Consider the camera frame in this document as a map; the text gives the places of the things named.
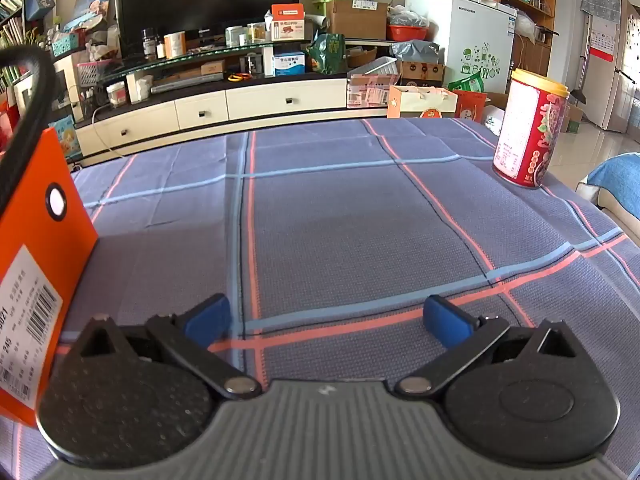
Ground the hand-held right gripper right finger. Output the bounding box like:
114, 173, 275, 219
395, 294, 581, 398

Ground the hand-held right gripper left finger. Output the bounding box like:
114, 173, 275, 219
75, 293, 263, 401

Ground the orange cardboard box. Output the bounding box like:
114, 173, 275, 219
0, 127, 100, 429

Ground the blue plaid tablecloth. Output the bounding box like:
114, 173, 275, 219
0, 117, 640, 480

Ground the red white carton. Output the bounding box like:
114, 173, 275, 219
492, 67, 571, 190

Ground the red paper bag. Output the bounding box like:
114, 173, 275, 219
452, 90, 489, 124

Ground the orange and white paper bag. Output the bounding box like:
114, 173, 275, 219
387, 85, 459, 120

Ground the blue towel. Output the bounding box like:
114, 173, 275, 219
585, 152, 640, 232

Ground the white television cabinet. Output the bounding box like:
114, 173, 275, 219
74, 40, 352, 161

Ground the white plastic jar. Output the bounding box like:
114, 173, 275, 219
105, 81, 127, 109

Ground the blue and white carton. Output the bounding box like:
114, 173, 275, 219
273, 52, 306, 77

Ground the pink plastic basket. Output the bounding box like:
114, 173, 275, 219
75, 59, 114, 104

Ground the small white refrigerator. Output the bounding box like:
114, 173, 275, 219
404, 0, 519, 94

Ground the red plastic basin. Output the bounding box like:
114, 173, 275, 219
387, 25, 429, 42

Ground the green foil bag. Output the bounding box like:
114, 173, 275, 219
307, 32, 346, 74

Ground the tall silver refrigerator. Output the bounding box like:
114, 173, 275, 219
602, 0, 640, 134

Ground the orange and white carton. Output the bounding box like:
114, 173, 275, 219
270, 4, 307, 42

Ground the brown cardboard box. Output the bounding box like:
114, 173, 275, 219
326, 0, 390, 41

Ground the grey patterned cloth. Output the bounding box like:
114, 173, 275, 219
580, 0, 624, 19

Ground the black braided cable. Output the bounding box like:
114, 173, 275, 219
0, 46, 56, 213

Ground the red wall calendar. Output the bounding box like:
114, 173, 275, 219
588, 30, 617, 64

